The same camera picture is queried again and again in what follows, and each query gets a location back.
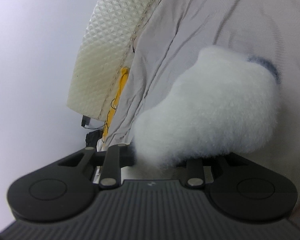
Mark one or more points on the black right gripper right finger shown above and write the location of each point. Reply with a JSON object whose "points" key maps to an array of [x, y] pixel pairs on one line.
{"points": [[240, 189]]}

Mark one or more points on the grey bed sheet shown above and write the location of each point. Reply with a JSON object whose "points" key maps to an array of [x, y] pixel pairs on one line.
{"points": [[171, 40]]}

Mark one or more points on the white fluffy fleece garment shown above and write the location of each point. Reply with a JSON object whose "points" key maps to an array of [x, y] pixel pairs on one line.
{"points": [[226, 102]]}

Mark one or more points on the black wall socket charger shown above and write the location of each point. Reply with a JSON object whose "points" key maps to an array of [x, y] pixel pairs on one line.
{"points": [[85, 121]]}

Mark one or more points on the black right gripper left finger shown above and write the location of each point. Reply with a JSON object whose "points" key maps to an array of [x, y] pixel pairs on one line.
{"points": [[67, 187]]}

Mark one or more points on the cream quilted headboard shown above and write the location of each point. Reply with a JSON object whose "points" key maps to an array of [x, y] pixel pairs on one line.
{"points": [[105, 49]]}

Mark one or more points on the yellow mattress edge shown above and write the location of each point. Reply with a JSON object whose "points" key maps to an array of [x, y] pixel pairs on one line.
{"points": [[123, 77]]}

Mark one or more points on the black bag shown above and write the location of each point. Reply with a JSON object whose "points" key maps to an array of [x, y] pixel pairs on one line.
{"points": [[92, 138]]}

